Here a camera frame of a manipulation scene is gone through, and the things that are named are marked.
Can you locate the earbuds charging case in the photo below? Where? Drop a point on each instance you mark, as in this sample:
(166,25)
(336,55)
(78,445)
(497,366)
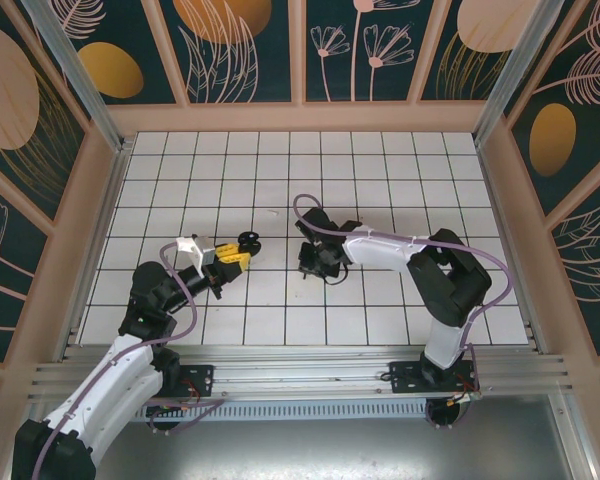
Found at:
(250,240)

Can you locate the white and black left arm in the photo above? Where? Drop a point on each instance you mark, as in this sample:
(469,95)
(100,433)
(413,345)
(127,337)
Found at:
(125,375)

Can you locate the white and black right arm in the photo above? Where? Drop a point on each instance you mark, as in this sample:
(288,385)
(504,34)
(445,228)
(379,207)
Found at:
(380,252)

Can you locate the grey metal base sheet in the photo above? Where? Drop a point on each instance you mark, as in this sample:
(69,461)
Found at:
(330,450)

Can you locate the aluminium side rail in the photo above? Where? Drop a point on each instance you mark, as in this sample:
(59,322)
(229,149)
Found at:
(494,200)
(100,245)

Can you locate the long aluminium base rail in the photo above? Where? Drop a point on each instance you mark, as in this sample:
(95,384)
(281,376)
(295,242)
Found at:
(305,371)

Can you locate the aluminium frame post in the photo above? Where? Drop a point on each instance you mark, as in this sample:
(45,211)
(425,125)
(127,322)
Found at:
(77,75)
(517,75)

